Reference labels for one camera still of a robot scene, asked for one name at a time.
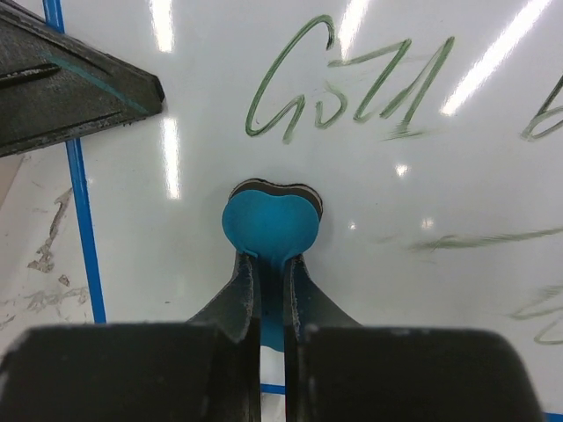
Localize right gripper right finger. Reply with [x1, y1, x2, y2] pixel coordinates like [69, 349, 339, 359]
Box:
[282, 255, 360, 421]

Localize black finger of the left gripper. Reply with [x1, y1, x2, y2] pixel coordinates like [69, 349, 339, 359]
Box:
[1, 1, 165, 156]

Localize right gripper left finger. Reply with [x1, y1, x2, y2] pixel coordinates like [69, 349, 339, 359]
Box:
[188, 252, 261, 421]

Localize blue heart-shaped eraser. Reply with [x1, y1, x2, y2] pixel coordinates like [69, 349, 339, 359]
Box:
[222, 178, 323, 353]

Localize small blue-framed whiteboard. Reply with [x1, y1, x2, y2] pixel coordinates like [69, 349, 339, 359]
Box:
[44, 1, 562, 414]

